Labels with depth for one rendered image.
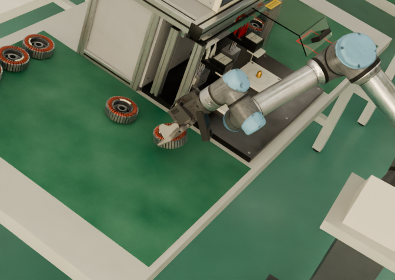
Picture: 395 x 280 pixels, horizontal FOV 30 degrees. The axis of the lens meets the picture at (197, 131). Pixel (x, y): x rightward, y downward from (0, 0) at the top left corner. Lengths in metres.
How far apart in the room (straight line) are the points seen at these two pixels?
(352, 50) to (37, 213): 1.05
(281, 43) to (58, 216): 1.49
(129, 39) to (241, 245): 1.17
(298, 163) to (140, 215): 1.82
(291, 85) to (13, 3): 0.91
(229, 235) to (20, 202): 1.41
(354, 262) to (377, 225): 0.21
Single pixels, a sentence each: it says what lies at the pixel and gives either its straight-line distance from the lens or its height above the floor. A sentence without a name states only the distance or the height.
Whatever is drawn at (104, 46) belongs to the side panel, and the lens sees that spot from 2.67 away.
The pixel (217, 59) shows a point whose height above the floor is 0.92.
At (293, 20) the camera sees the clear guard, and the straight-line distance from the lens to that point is 2.76.
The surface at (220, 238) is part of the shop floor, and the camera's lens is 3.30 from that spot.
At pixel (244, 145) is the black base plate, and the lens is 2.55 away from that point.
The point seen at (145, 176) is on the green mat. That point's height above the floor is 0.75.
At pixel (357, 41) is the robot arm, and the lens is 2.33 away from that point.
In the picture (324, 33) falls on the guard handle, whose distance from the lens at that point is 2.78.
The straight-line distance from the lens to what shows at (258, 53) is 2.85.
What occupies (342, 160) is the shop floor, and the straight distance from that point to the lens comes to 4.07.
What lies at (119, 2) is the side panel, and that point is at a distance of 2.57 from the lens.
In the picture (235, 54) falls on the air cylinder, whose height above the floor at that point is 0.82.
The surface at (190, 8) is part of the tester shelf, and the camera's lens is 2.48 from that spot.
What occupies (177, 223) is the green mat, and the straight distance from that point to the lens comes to 2.21.
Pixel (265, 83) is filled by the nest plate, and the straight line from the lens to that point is 2.88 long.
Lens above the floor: 2.30
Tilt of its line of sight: 37 degrees down
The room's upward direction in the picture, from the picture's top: 22 degrees clockwise
